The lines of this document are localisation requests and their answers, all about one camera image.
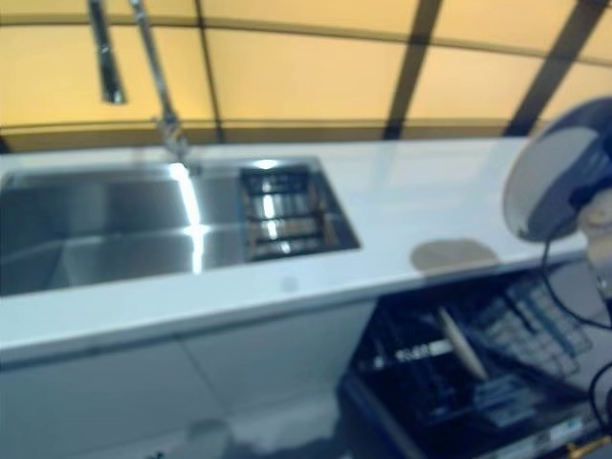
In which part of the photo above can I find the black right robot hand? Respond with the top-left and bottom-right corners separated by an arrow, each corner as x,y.
567,135 -> 612,206

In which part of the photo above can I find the stainless steel sink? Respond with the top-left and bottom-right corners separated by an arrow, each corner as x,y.
0,155 -> 363,298

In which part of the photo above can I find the chrome kitchen faucet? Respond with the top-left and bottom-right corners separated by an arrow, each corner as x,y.
84,0 -> 203,177

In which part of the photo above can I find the black built-in dishwasher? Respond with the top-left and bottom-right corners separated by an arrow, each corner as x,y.
336,260 -> 612,459

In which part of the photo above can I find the black sink dish rack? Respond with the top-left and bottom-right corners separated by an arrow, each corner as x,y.
237,161 -> 361,264

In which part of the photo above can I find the cream ceramic plate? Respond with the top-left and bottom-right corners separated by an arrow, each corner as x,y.
437,307 -> 490,383
505,94 -> 612,241

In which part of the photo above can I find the wire dishwasher basket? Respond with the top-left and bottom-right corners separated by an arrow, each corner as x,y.
376,275 -> 595,423

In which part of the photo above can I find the glossy white cabinet door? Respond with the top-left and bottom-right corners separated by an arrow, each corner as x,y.
180,299 -> 380,418
0,333 -> 227,459

